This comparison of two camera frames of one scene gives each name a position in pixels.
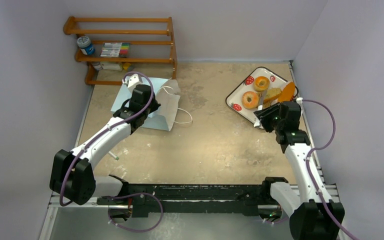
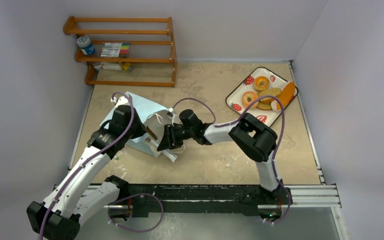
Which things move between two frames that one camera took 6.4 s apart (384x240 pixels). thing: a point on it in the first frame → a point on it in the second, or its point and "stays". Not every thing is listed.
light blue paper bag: (166, 91) → (155, 117)
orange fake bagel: (252, 105) stays
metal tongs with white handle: (257, 123) → (167, 153)
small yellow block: (126, 65) stays
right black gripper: (266, 114) → (171, 135)
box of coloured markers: (115, 49) stays
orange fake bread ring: (256, 86) stays
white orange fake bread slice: (287, 93) stays
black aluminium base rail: (176, 200) stays
